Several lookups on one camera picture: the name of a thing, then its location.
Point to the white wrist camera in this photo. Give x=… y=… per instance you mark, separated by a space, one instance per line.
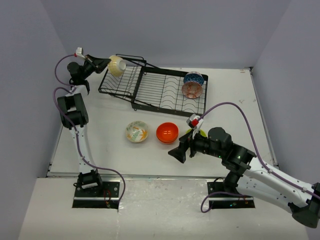
x=195 y=122
x=80 y=52

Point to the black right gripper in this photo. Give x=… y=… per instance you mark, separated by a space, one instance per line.
x=186 y=141

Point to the white floral bowl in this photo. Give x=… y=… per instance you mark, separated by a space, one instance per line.
x=137 y=131

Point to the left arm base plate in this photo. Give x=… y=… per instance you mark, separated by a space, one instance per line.
x=105 y=197

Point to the lime green bowl front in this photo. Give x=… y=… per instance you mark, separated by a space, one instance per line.
x=201 y=132

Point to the blue patterned bowl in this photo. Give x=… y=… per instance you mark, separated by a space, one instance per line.
x=194 y=77

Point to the orange bowl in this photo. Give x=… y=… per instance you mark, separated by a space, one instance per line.
x=168 y=142
x=167 y=131

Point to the black wire dish rack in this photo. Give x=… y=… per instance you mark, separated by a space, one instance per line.
x=150 y=88

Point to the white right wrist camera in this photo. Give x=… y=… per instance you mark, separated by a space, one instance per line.
x=195 y=122

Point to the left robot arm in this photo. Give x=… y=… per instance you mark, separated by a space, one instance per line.
x=74 y=117

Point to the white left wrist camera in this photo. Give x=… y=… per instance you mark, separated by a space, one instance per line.
x=80 y=52

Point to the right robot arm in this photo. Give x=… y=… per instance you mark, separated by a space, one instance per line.
x=250 y=177

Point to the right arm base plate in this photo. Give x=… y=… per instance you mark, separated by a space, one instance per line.
x=221 y=200

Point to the orange bowl front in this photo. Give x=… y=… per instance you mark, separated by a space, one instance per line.
x=168 y=142

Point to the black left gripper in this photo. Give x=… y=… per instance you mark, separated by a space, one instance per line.
x=99 y=65

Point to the red patterned bowl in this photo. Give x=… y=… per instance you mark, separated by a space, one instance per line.
x=192 y=90

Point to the yellow checkered white bowl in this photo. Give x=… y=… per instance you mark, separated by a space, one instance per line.
x=116 y=66

